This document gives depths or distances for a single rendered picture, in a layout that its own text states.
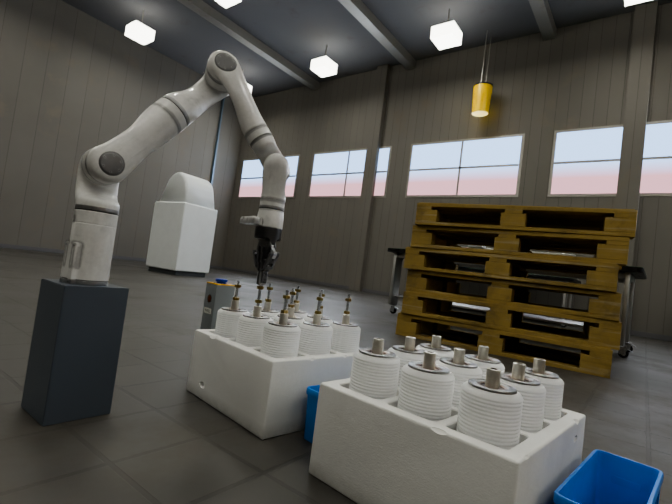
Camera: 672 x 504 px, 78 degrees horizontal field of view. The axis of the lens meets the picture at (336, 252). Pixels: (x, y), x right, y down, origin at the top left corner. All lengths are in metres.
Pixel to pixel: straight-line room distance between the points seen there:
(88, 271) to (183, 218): 5.97
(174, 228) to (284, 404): 6.24
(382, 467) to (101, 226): 0.80
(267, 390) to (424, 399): 0.40
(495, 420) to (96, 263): 0.89
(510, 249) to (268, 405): 2.20
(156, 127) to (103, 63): 10.67
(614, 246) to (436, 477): 2.33
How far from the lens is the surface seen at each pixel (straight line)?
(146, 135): 1.14
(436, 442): 0.73
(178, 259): 7.03
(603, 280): 2.86
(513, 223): 2.93
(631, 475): 1.05
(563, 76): 9.10
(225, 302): 1.42
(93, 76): 11.63
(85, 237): 1.10
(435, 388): 0.76
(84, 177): 1.16
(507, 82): 9.34
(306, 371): 1.07
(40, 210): 10.85
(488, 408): 0.71
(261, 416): 1.04
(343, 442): 0.85
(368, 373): 0.82
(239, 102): 1.23
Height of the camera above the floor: 0.41
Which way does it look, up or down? 3 degrees up
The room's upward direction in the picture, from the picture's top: 7 degrees clockwise
